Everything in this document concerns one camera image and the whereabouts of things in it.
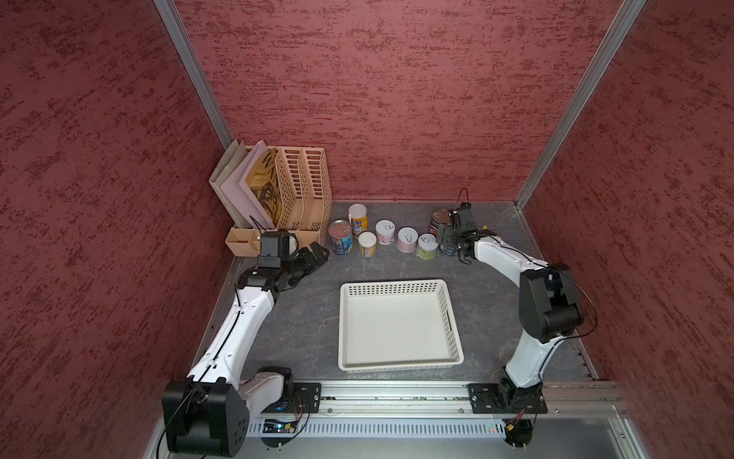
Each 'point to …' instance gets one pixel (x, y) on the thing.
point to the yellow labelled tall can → (357, 213)
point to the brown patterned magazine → (265, 182)
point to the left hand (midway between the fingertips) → (319, 265)
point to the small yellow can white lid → (367, 242)
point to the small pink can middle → (407, 239)
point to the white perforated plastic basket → (398, 324)
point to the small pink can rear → (385, 231)
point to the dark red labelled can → (440, 216)
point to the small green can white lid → (427, 246)
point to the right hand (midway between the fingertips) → (453, 237)
